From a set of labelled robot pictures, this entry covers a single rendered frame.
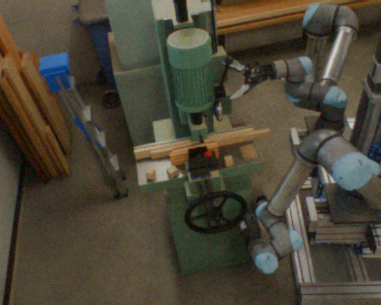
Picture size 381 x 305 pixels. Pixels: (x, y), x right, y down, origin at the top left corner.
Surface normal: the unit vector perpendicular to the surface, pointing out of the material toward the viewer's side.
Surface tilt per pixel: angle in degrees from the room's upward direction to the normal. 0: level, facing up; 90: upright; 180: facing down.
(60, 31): 90
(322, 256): 0
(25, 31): 90
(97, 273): 0
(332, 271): 0
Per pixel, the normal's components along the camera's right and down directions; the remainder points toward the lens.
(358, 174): 0.28, 0.56
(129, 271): -0.10, -0.72
